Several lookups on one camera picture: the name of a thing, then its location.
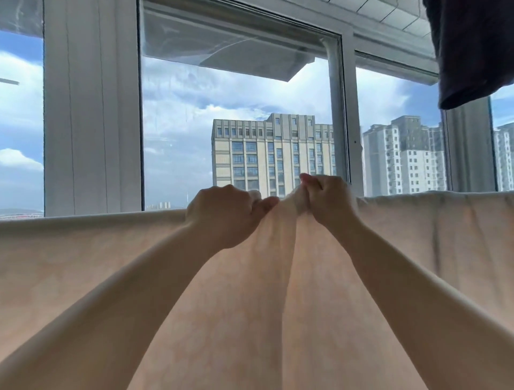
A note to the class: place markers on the cream fabric sheet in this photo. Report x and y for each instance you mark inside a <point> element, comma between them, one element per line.
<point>281,313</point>

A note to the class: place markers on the dark hanging garment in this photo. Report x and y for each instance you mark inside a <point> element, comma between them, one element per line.
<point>474,48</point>

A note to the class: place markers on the beige high-rise building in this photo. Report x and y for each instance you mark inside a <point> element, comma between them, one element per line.
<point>273,156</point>

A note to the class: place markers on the person's left hand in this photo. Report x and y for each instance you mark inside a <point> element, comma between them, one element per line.
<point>219,215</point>

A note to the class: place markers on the person's left thumb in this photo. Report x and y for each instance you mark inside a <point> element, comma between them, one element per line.
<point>267,205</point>

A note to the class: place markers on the person's left forearm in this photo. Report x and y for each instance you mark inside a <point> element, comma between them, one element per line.
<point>120,305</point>

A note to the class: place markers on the white window frame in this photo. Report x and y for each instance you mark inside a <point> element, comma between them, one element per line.
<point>92,108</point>

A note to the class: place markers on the person's right hand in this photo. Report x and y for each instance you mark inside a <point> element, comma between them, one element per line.
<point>331,201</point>

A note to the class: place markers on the white apartment tower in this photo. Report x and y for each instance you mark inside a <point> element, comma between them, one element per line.
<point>405,156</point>
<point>504,156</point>

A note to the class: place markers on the person's right fingers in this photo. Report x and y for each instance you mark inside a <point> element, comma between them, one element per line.
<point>311,185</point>

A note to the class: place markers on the person's right forearm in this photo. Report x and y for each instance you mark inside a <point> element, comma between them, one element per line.
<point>425,305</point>

